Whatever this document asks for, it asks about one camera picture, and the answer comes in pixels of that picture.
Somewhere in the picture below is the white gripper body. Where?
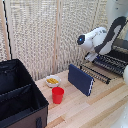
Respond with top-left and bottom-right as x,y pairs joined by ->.
84,49 -> 100,63

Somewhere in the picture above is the ribbed metal oven tray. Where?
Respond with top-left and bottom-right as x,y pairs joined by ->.
93,54 -> 128,76

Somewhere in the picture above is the dark blue hardcover book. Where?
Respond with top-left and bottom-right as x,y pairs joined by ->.
67,63 -> 96,97

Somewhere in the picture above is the white bowl with yellow food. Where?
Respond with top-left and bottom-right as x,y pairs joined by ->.
44,74 -> 62,89

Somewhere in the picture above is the red plastic cup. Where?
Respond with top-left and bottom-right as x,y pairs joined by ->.
51,86 -> 65,105

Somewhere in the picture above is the woven beige folding screen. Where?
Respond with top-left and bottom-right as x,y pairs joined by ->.
3,0 -> 114,82

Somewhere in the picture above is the black fabric storage box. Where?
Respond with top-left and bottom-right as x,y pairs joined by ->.
0,58 -> 50,128

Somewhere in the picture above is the glass oven door with handle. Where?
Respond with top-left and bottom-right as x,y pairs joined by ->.
79,62 -> 112,85

